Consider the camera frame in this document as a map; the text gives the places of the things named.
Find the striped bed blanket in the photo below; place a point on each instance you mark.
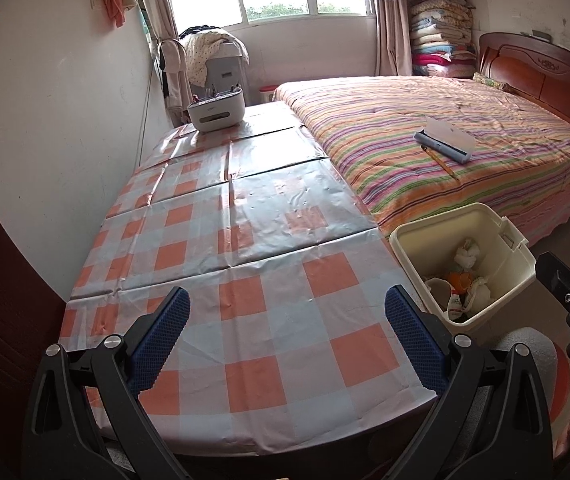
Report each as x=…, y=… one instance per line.
x=415, y=110

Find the large white tissue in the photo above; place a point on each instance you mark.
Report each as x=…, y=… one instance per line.
x=467, y=252

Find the white hanging hat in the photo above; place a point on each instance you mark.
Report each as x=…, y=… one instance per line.
x=171, y=55

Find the cream plastic bin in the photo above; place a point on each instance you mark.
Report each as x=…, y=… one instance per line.
x=510, y=280

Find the white utensil holder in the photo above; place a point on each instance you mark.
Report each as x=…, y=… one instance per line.
x=215, y=112

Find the grey round cushion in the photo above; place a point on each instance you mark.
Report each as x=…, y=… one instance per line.
x=530, y=340

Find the wooden headboard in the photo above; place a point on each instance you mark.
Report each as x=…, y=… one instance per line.
x=540, y=75

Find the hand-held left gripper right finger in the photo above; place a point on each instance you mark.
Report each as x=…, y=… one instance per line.
x=415, y=347

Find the stack of folded quilts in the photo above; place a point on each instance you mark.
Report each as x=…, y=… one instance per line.
x=440, y=30

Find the beige curtain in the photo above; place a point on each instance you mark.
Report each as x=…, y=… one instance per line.
x=162, y=20
x=392, y=30

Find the yellow pen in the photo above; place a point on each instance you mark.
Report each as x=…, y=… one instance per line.
x=440, y=162

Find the orange checked tablecloth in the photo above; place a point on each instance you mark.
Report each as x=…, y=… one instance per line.
x=245, y=240

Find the red white stool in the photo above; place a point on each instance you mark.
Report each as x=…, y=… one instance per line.
x=267, y=94

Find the white floor appliance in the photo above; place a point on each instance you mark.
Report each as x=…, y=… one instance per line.
x=230, y=77

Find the orange fruit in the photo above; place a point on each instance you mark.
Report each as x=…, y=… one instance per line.
x=459, y=281

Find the white medicine box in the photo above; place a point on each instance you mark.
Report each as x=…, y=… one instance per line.
x=454, y=305

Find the dark red wooden door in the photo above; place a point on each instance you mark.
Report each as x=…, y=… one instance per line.
x=0, y=360

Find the dotted cream cloth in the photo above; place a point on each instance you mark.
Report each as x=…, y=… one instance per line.
x=205, y=52

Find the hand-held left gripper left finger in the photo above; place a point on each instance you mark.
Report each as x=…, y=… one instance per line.
x=160, y=342

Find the blue pencil case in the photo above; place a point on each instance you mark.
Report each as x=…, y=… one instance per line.
x=445, y=140

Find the floral pillow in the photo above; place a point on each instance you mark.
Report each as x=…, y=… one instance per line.
x=490, y=82

